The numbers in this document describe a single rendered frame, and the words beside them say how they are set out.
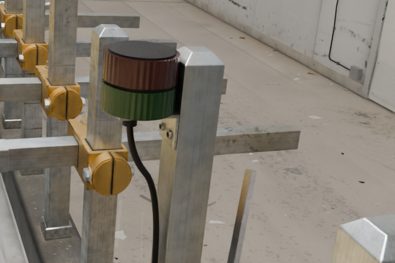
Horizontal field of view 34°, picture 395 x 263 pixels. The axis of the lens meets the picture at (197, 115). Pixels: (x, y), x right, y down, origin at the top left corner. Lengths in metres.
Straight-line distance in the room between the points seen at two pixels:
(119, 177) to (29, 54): 0.50
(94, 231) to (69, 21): 0.33
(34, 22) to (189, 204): 0.75
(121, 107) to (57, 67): 0.52
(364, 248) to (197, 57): 0.24
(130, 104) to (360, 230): 0.23
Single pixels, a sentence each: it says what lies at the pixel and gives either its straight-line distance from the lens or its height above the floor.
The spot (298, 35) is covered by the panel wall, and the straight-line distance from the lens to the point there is 5.30.
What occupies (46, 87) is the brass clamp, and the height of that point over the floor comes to 0.96.
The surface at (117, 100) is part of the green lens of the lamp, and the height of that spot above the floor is 1.13.
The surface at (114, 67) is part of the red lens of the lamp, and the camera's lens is 0.50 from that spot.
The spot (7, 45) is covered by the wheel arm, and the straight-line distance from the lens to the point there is 1.30.
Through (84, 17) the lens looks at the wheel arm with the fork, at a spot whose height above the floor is 0.95.
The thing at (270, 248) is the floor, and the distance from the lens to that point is 2.55.
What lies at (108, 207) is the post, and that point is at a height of 0.89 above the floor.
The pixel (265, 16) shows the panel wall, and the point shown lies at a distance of 5.77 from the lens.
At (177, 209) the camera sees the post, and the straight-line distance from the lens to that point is 0.56.
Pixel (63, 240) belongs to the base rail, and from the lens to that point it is 1.13.
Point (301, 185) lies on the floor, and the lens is 3.10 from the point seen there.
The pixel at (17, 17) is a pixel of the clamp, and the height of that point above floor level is 0.97.
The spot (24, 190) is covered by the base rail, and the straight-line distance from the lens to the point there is 1.29.
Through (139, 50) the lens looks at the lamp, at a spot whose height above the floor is 1.16.
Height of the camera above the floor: 1.29
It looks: 20 degrees down
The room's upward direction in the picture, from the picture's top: 6 degrees clockwise
